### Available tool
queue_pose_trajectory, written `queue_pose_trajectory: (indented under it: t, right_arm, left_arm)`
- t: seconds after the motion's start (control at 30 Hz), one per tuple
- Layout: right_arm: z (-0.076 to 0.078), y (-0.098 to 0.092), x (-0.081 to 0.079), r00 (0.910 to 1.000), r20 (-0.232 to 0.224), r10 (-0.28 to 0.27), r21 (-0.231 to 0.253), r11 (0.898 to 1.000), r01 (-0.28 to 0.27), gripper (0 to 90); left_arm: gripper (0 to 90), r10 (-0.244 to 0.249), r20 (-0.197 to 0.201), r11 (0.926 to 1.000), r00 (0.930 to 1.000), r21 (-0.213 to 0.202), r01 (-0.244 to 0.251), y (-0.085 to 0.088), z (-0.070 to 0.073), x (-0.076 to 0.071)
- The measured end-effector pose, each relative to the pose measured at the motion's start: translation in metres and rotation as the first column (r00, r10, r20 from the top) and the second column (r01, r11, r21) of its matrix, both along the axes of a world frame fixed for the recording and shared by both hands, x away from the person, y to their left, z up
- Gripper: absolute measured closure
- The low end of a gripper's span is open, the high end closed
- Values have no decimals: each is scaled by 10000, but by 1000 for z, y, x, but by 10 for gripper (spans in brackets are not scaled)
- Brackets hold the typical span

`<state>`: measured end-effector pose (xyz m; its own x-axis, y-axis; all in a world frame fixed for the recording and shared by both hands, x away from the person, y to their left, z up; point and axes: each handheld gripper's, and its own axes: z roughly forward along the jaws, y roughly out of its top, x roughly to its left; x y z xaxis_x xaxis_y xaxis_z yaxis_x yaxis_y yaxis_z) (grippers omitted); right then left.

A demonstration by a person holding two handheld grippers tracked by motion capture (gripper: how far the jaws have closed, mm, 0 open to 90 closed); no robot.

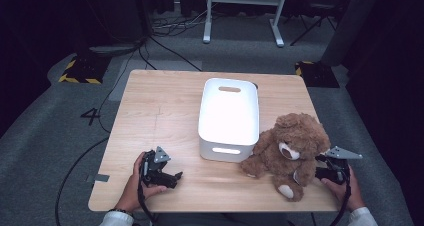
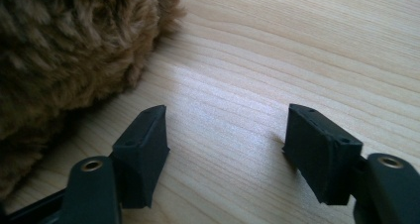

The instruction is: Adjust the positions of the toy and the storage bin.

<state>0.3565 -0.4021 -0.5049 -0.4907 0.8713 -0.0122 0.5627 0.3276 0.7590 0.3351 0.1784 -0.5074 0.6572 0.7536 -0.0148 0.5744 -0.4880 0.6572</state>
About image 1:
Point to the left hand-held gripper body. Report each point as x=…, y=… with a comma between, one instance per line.
x=156, y=174

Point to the grey tape strip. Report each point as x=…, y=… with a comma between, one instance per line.
x=101, y=178

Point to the grey padded pillar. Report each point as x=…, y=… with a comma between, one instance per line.
x=353, y=22

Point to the person's left hand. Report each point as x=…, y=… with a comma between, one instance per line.
x=131, y=192

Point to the white plastic storage bin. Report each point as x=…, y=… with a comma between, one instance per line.
x=228, y=119

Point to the black yellow striped base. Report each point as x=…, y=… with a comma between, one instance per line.
x=85, y=71
x=316, y=74

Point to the brown teddy bear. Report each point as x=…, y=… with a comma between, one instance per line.
x=293, y=146

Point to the black tripod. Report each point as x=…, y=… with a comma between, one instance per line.
x=315, y=22

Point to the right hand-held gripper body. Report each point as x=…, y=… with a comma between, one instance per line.
x=340, y=171

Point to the person's right hand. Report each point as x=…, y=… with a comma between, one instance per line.
x=351, y=194

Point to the black wristband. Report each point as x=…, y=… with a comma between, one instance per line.
x=121, y=212

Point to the dark round table grommet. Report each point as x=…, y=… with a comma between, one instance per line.
x=255, y=85

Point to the dark equipment stand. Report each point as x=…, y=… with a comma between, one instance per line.
x=113, y=19

